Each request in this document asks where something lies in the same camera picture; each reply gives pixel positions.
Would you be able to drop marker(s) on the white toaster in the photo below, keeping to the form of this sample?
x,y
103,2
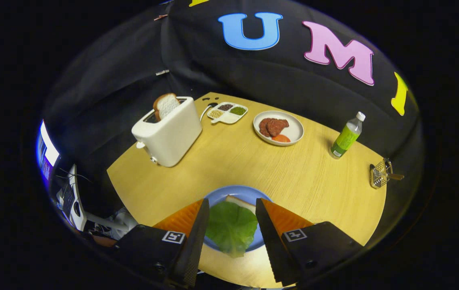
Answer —
x,y
173,137

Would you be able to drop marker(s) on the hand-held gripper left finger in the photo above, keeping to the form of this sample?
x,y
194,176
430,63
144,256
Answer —
x,y
195,241

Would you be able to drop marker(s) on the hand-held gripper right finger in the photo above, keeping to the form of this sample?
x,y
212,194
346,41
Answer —
x,y
267,241

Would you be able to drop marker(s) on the white equipment frame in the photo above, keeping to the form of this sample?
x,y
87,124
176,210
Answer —
x,y
77,205

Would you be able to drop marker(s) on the brown meat patty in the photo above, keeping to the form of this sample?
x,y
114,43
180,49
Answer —
x,y
278,125
263,127

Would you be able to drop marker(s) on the green lettuce leaf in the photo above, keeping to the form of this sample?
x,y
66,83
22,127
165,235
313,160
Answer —
x,y
231,227

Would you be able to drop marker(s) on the toasted bread slice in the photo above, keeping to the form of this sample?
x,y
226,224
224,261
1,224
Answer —
x,y
167,105

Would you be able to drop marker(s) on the blue round plate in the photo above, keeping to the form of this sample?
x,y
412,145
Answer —
x,y
233,191

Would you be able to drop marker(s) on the orange tomato slice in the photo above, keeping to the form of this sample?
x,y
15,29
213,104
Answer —
x,y
281,138

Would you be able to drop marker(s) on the small white clip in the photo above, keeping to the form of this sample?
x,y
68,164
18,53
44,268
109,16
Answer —
x,y
162,72

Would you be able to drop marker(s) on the green label plastic bottle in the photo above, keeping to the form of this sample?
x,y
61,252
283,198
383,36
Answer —
x,y
345,139

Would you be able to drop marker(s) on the white round plate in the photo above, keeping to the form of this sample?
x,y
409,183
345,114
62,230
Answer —
x,y
294,131

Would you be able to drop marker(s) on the white divided condiment tray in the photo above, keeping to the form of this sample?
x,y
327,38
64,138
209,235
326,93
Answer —
x,y
229,117

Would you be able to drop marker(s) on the white bread slice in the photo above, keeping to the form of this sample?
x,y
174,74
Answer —
x,y
240,202

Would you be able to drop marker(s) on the lit computer screen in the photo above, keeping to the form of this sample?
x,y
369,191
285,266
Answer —
x,y
48,149

